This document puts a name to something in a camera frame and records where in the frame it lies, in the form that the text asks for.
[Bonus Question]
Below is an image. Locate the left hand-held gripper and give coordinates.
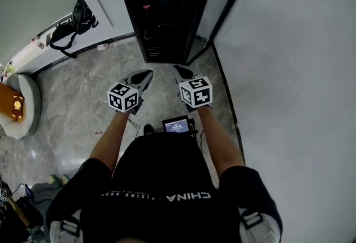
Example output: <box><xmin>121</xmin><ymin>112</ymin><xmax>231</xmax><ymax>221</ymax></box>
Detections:
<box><xmin>107</xmin><ymin>70</ymin><xmax>153</xmax><ymax>116</ymax></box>

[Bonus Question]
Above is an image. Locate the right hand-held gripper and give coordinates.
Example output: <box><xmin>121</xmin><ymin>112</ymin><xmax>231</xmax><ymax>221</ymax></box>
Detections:
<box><xmin>172</xmin><ymin>65</ymin><xmax>214</xmax><ymax>113</ymax></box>

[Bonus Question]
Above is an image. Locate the black mini fridge cabinet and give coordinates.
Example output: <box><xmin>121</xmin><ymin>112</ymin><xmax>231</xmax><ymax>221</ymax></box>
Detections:
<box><xmin>118</xmin><ymin>0</ymin><xmax>250</xmax><ymax>66</ymax></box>

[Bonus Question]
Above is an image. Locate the person's right forearm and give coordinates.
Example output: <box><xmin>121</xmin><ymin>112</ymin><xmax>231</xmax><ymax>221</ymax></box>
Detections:
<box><xmin>196</xmin><ymin>105</ymin><xmax>245</xmax><ymax>178</ymax></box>

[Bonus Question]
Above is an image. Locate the person's left forearm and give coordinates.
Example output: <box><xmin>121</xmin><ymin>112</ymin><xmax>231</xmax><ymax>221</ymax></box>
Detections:
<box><xmin>88</xmin><ymin>110</ymin><xmax>131</xmax><ymax>173</ymax></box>

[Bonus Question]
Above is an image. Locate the small blue-screen device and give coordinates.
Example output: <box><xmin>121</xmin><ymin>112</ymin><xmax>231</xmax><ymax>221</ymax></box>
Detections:
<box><xmin>162</xmin><ymin>115</ymin><xmax>191</xmax><ymax>133</ymax></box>

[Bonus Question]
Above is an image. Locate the black backpack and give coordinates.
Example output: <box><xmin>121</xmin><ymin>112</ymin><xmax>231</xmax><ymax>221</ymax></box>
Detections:
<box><xmin>49</xmin><ymin>0</ymin><xmax>98</xmax><ymax>58</ymax></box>

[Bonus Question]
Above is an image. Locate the person's black t-shirt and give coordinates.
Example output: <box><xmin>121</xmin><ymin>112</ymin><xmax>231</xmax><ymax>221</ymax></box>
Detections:
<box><xmin>46</xmin><ymin>133</ymin><xmax>283</xmax><ymax>243</ymax></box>

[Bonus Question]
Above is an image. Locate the dark red book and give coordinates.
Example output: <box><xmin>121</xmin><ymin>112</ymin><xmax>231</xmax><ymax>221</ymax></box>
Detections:
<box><xmin>12</xmin><ymin>94</ymin><xmax>25</xmax><ymax>120</ymax></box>

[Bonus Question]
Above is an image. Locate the orange cushion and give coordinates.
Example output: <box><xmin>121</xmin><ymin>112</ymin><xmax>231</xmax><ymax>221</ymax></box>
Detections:
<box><xmin>0</xmin><ymin>82</ymin><xmax>27</xmax><ymax>123</ymax></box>

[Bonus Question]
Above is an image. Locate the black device cable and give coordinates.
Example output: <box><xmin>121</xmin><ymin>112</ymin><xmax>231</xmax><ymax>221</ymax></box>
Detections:
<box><xmin>191</xmin><ymin>118</ymin><xmax>205</xmax><ymax>151</ymax></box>

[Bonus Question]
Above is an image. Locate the person's left shoulder strap pad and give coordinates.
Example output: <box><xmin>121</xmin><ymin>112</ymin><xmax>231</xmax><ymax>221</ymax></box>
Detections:
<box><xmin>50</xmin><ymin>216</ymin><xmax>81</xmax><ymax>243</ymax></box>

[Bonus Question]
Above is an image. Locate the person's shoulder strap pad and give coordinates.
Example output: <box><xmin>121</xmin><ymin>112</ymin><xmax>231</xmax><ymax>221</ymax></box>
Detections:
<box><xmin>239</xmin><ymin>208</ymin><xmax>279</xmax><ymax>243</ymax></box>
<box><xmin>50</xmin><ymin>216</ymin><xmax>81</xmax><ymax>243</ymax></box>

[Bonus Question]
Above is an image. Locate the person's right shoulder strap pad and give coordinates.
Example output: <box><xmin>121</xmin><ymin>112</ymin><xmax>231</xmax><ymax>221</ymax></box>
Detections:
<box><xmin>239</xmin><ymin>208</ymin><xmax>279</xmax><ymax>243</ymax></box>

